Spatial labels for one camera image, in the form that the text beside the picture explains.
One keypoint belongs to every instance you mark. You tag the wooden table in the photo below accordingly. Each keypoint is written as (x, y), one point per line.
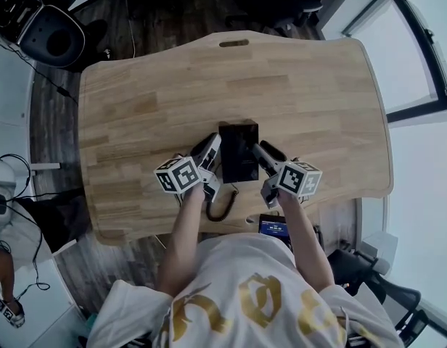
(165, 96)

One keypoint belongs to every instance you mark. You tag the black device with blue screen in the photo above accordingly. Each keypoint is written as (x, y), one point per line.
(274, 227)

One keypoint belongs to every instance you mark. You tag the black telephone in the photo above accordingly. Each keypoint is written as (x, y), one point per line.
(238, 151)

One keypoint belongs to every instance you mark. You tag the black window frame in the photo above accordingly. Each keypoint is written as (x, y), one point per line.
(426, 42)

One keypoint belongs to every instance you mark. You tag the white shell black seat chair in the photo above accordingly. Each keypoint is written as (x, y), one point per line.
(53, 38)

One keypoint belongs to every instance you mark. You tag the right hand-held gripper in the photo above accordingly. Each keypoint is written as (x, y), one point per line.
(298, 180)

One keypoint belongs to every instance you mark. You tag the person's right forearm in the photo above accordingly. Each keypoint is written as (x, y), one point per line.
(307, 241)

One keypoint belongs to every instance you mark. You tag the black bag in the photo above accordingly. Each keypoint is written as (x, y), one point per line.
(60, 219)

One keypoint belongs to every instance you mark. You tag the black mesh office chair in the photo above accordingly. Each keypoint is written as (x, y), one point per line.
(376, 277)

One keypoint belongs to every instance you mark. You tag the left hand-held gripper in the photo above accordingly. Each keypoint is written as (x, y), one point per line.
(180, 174)

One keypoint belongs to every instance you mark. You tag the person's left forearm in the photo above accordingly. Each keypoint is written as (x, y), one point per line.
(180, 238)

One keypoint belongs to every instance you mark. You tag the white rounded headset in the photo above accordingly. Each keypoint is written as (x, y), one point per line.
(0, 190)

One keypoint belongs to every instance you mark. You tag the white gold-print shirt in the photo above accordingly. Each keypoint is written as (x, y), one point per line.
(252, 296)

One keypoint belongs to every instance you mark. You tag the white box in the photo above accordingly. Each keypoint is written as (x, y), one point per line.
(381, 250)

